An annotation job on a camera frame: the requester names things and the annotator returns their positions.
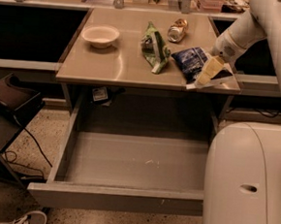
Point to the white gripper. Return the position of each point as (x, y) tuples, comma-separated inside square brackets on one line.
[(225, 47)]

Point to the blue chip bag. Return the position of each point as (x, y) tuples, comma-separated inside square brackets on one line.
[(191, 61)]

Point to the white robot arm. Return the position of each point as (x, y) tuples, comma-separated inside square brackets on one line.
[(242, 179)]

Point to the green chip bag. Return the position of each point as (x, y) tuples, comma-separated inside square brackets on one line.
[(154, 49)]

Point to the grey drawer cabinet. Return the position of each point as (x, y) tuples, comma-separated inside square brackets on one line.
[(122, 65)]

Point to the open grey top drawer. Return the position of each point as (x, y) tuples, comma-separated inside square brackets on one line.
[(141, 153)]

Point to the crushed soda can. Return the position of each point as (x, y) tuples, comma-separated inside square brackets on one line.
[(178, 30)]

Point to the white label tag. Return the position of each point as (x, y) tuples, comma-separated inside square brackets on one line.
[(99, 94)]

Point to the white bowl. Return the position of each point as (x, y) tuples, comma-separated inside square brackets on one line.
[(100, 36)]

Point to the black side cart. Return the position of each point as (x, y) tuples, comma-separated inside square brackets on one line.
[(18, 106)]

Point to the white sneaker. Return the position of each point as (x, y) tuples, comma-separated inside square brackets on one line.
[(31, 217)]

